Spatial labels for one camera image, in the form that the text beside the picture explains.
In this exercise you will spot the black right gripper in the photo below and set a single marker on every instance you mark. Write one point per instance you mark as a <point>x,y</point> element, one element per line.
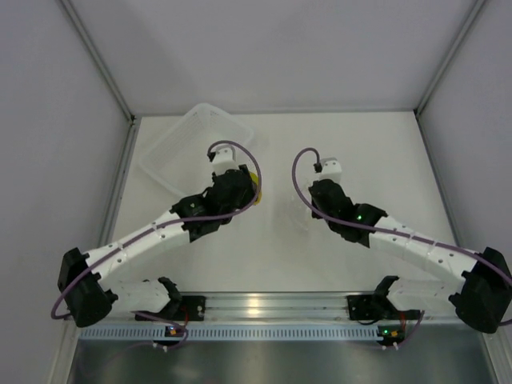
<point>314,204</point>

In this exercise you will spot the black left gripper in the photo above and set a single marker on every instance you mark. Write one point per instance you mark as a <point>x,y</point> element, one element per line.
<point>249,194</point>

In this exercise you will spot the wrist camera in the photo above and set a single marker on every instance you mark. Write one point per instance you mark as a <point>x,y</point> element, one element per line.
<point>222,159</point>
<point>329,169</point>

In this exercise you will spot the yellow fake food slice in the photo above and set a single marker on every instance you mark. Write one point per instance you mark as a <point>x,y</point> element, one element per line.
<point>257,187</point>

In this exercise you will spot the aluminium mounting rail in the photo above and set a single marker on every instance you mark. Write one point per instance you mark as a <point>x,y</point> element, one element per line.
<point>269,307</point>

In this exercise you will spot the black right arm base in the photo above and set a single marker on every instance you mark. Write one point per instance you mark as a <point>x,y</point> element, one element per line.
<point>371,308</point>

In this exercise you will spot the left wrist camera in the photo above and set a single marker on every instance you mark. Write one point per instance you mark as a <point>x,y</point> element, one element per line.
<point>222,159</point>

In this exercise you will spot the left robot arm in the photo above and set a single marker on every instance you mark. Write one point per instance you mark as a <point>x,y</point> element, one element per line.
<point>93,284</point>

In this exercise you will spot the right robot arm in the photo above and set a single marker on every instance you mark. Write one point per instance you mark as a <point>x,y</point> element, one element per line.
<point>476,286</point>

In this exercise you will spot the slotted white cable duct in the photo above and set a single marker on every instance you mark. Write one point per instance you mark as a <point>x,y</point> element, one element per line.
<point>208,332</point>

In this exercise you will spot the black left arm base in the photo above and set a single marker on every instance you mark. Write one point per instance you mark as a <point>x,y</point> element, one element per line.
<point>188,307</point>

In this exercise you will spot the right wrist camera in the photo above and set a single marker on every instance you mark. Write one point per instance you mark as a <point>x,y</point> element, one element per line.
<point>329,169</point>

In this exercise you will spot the white perforated plastic basket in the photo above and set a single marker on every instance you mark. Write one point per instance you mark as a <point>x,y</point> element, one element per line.
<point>177,159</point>

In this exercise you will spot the clear zip top bag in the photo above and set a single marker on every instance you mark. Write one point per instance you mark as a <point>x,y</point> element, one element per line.
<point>294,214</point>

